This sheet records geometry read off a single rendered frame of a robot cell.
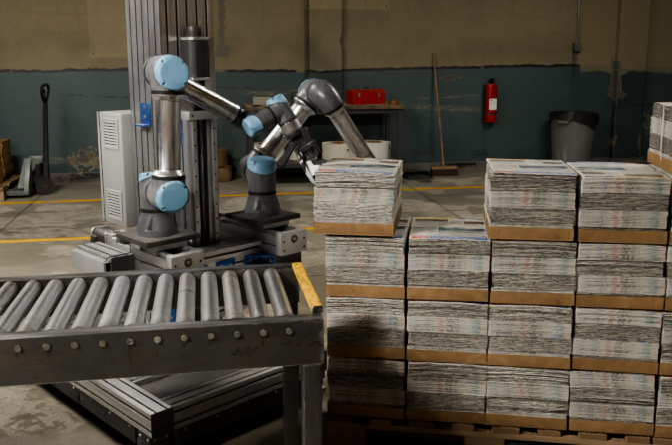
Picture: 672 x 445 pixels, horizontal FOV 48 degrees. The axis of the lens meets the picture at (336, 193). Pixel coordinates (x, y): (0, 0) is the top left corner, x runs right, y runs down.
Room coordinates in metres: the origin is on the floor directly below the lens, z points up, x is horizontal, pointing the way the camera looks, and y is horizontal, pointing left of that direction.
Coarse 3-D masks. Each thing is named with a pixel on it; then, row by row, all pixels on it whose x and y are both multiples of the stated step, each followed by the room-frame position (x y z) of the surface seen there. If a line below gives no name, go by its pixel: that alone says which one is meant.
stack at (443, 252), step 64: (384, 256) 2.60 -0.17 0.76; (448, 256) 2.57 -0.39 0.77; (512, 256) 2.54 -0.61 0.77; (576, 256) 2.53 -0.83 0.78; (640, 256) 2.47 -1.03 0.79; (384, 320) 2.60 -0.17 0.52; (448, 320) 2.56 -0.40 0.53; (512, 320) 2.53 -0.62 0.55; (576, 320) 2.50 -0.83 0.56; (640, 320) 2.46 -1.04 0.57; (384, 384) 2.60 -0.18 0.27; (448, 384) 2.57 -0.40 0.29; (512, 384) 2.53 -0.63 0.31; (576, 384) 2.50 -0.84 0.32; (640, 384) 2.46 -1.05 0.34
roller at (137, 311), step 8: (144, 280) 2.18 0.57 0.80; (152, 280) 2.24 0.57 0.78; (136, 288) 2.12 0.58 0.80; (144, 288) 2.11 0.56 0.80; (136, 296) 2.03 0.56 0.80; (144, 296) 2.04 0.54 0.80; (136, 304) 1.96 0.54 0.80; (144, 304) 1.99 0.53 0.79; (128, 312) 1.92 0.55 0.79; (136, 312) 1.90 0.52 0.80; (144, 312) 1.93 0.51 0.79; (128, 320) 1.84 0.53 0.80; (136, 320) 1.84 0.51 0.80; (144, 320) 1.89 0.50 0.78
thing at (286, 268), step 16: (96, 272) 2.27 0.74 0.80; (112, 272) 2.27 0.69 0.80; (128, 272) 2.27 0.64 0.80; (144, 272) 2.27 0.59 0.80; (160, 272) 2.27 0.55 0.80; (176, 272) 2.27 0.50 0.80; (192, 272) 2.27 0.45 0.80; (240, 272) 2.30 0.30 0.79; (288, 272) 2.33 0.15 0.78; (176, 288) 2.27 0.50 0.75; (240, 288) 2.30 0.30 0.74; (288, 288) 2.33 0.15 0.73; (80, 304) 2.22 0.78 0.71; (128, 304) 2.24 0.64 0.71; (176, 304) 2.27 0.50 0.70
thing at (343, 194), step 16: (320, 176) 2.62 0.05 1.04; (336, 176) 2.61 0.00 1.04; (352, 176) 2.60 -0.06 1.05; (368, 176) 2.59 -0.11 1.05; (384, 176) 2.58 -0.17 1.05; (320, 192) 2.63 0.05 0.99; (336, 192) 2.62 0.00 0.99; (352, 192) 2.60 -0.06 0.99; (368, 192) 2.60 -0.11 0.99; (384, 192) 2.59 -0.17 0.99; (320, 208) 2.63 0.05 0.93; (336, 208) 2.62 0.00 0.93; (352, 208) 2.61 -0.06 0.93; (368, 208) 2.60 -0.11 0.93; (384, 208) 2.59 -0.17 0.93
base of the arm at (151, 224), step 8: (144, 216) 2.67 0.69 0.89; (152, 216) 2.67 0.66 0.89; (160, 216) 2.67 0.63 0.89; (168, 216) 2.69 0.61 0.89; (144, 224) 2.66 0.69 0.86; (152, 224) 2.67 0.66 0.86; (160, 224) 2.66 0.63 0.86; (168, 224) 2.68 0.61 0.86; (176, 224) 2.74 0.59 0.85; (136, 232) 2.70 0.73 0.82; (144, 232) 2.65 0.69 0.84; (152, 232) 2.65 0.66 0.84; (160, 232) 2.65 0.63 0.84; (168, 232) 2.67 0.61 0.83; (176, 232) 2.71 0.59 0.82
